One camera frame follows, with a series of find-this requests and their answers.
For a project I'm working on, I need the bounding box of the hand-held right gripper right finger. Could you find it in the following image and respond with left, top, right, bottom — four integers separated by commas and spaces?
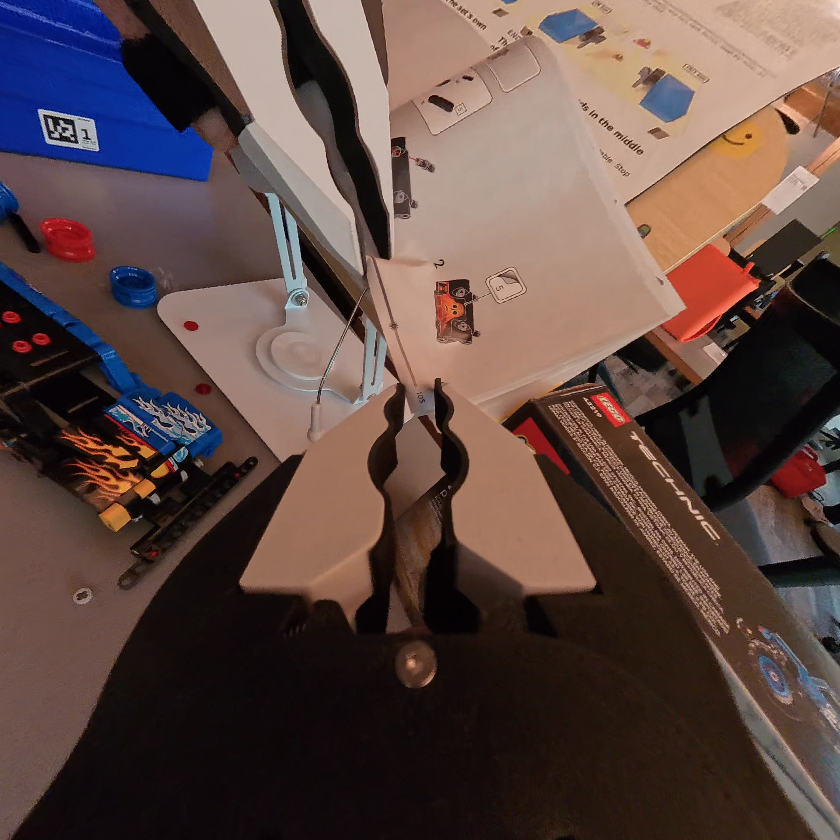
430, 379, 598, 599

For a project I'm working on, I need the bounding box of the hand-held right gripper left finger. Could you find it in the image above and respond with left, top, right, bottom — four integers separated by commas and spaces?
238, 382, 408, 602

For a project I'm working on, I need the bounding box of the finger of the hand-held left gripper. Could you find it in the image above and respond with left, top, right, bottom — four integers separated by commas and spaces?
190, 0, 366, 277
289, 0, 396, 259

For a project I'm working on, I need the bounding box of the building instruction booklet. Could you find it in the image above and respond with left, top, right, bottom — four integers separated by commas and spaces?
364, 36, 688, 424

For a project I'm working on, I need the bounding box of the grey desk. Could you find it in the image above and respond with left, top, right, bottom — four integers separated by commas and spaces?
0, 147, 421, 788

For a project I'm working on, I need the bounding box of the blue storage bin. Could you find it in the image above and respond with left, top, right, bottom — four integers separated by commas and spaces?
0, 0, 214, 183

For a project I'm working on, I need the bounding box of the toy truck set box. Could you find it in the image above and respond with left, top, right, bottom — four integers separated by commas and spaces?
502, 384, 840, 840

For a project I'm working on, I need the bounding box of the white book stand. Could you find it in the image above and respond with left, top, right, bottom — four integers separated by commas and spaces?
157, 66, 840, 413

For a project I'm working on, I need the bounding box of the red toy wheel rim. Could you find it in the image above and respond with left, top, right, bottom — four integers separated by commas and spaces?
39, 218, 97, 263

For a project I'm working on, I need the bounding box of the black short toy axle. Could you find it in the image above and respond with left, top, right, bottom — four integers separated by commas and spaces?
3, 209, 42, 255

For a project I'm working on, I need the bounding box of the orange storage bin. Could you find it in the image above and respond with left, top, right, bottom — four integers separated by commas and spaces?
659, 243, 763, 343

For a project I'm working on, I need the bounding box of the printed instruction sheet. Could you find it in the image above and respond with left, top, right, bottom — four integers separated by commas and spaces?
384, 0, 840, 203

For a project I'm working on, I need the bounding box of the flame-printed toy truck model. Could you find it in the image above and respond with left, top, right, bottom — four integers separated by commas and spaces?
0, 261, 260, 592

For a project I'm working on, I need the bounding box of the white-tipped page holder cord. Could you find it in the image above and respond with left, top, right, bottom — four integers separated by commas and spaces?
307, 289, 368, 442

